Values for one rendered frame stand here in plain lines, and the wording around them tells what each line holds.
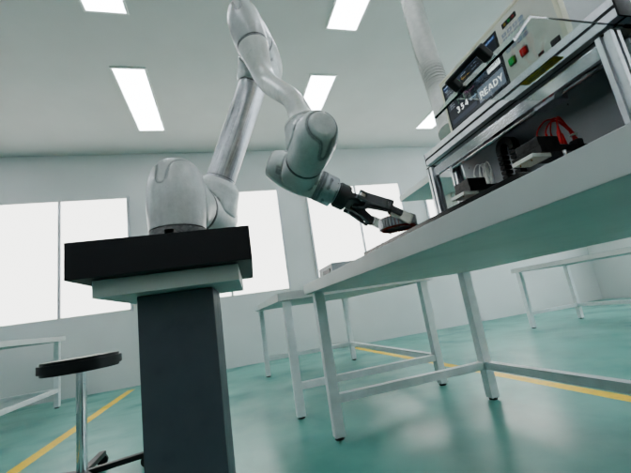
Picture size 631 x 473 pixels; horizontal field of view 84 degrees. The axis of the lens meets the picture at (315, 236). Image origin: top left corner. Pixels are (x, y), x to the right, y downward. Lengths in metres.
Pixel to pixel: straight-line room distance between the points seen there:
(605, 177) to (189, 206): 0.87
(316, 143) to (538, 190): 0.46
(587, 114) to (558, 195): 0.64
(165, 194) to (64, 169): 5.22
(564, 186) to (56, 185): 6.01
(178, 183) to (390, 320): 5.16
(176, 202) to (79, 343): 4.73
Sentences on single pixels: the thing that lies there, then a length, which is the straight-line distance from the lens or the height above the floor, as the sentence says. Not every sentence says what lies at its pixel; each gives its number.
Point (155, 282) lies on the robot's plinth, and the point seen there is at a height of 0.73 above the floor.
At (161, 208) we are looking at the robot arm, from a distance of 1.01.
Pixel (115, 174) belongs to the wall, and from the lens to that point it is 5.99.
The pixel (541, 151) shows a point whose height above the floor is 0.88.
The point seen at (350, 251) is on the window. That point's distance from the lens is 5.77.
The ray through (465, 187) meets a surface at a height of 0.90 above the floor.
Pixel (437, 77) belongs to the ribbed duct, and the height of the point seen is 2.04.
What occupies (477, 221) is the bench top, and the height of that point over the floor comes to 0.71.
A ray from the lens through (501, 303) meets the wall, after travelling 7.13.
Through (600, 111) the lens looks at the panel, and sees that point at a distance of 1.14.
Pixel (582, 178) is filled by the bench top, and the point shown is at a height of 0.71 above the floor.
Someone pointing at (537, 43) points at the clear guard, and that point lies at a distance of 0.91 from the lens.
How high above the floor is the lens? 0.61
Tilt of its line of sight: 12 degrees up
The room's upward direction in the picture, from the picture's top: 9 degrees counter-clockwise
